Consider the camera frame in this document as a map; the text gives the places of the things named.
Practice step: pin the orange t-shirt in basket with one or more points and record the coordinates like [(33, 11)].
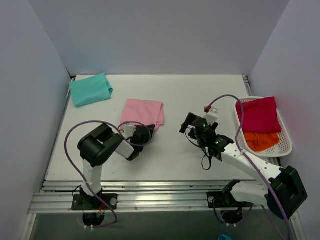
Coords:
[(259, 142)]

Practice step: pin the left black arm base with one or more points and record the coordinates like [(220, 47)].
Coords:
[(95, 209)]

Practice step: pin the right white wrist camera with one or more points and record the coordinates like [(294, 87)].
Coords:
[(211, 114)]

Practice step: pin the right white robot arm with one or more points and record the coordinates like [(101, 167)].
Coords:
[(280, 189)]

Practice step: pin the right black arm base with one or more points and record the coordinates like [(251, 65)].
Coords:
[(224, 199)]

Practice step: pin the white perforated plastic basket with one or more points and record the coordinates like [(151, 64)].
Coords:
[(282, 149)]

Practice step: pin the folded teal t-shirt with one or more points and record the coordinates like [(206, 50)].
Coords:
[(90, 90)]

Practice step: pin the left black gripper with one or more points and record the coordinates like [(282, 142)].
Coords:
[(149, 130)]

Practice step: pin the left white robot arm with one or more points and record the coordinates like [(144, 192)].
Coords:
[(100, 144)]

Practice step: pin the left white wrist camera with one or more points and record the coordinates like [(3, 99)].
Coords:
[(127, 129)]

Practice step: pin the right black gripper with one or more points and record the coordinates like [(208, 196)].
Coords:
[(189, 120)]

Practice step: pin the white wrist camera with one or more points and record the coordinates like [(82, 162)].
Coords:
[(211, 114), (127, 129)]

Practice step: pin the teal object at bottom edge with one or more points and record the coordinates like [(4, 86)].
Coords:
[(223, 237)]

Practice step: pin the pink t-shirt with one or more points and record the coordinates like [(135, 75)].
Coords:
[(147, 112)]

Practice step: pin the red t-shirt in basket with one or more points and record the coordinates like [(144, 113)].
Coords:
[(261, 117)]

